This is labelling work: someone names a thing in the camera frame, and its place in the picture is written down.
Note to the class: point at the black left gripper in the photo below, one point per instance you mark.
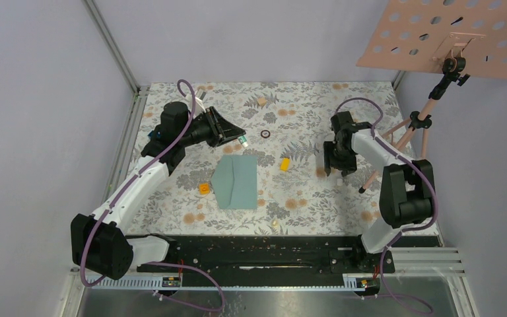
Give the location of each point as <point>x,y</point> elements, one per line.
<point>232,131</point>

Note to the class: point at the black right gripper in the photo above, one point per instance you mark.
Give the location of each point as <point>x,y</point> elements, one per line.
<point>330,161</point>

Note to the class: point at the green white glue stick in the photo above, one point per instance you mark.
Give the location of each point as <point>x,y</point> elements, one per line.
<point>243,141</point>

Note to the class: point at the teal paper envelope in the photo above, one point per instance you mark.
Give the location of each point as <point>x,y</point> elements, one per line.
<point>234,182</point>

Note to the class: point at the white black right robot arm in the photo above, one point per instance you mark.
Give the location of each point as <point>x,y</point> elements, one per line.
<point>406,190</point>

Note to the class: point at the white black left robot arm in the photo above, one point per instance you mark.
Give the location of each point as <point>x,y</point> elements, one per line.
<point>99,242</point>

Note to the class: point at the small tan wooden cube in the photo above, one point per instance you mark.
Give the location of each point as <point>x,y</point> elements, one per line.
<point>261,101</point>

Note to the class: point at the yellow rectangular block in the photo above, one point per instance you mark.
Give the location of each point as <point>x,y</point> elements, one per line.
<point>285,164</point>

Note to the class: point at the small orange lego brick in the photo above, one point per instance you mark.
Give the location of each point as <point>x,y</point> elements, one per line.
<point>204,189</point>

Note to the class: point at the floral patterned table mat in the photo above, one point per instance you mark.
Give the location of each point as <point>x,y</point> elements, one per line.
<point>302,199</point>

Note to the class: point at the pink music stand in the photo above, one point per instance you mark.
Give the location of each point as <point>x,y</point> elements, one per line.
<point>457,39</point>

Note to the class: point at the white slotted cable duct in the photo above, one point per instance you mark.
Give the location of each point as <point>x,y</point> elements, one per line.
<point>197,282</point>

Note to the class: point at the aluminium frame post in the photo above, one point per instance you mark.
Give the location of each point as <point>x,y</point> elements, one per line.
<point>111,44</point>

